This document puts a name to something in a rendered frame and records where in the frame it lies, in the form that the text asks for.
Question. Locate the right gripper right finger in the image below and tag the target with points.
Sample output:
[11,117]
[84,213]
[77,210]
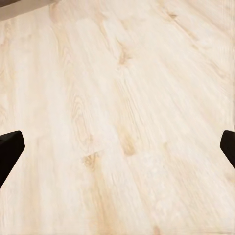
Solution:
[227,145]

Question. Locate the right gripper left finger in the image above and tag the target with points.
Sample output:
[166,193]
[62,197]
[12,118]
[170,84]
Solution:
[11,147]

